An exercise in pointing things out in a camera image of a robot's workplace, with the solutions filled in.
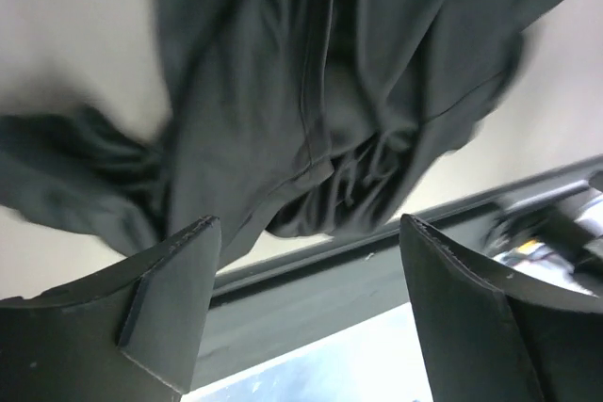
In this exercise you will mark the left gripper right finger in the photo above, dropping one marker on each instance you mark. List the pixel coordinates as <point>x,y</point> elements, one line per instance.
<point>491,333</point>

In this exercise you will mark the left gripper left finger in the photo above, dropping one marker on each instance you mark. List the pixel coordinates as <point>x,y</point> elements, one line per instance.
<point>129,332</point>

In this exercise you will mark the black t shirt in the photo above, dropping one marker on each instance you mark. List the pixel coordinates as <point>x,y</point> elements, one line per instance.
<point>130,119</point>

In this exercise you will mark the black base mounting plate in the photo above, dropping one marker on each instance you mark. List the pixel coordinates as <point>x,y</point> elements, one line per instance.
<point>264,310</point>

